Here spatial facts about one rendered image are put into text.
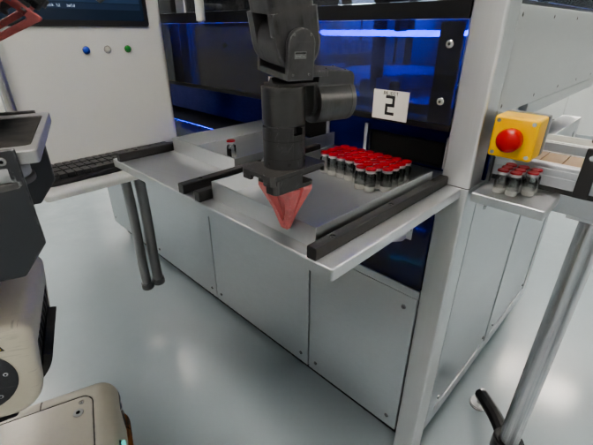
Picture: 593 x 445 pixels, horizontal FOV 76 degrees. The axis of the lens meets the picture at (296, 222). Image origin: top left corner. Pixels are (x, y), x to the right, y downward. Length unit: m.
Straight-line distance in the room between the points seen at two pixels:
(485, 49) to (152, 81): 1.01
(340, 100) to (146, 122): 0.97
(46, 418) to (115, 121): 0.85
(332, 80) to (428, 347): 0.73
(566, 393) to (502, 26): 1.35
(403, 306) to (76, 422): 0.87
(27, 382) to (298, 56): 0.59
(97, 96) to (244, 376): 1.08
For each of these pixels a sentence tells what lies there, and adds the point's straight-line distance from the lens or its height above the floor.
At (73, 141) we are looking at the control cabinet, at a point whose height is 0.86.
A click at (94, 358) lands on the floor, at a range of 1.79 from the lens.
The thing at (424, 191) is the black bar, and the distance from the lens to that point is 0.74.
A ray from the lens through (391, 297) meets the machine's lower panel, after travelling 1.03.
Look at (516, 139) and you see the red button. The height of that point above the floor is 1.00.
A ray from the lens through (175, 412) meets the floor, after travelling 1.51.
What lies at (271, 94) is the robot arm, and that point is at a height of 1.09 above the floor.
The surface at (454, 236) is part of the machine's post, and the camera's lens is 0.87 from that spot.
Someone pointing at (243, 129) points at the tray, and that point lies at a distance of 1.18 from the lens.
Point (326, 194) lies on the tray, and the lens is 0.73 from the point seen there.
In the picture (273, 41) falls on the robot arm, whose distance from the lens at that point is 0.47.
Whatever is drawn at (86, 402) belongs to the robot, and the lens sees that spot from 1.25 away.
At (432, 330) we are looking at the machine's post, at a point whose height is 0.51.
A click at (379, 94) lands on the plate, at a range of 0.88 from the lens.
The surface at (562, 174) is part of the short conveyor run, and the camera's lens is 0.89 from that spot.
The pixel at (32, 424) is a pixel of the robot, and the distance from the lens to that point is 1.27.
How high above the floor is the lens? 1.16
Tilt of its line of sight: 27 degrees down
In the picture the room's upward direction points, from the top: straight up
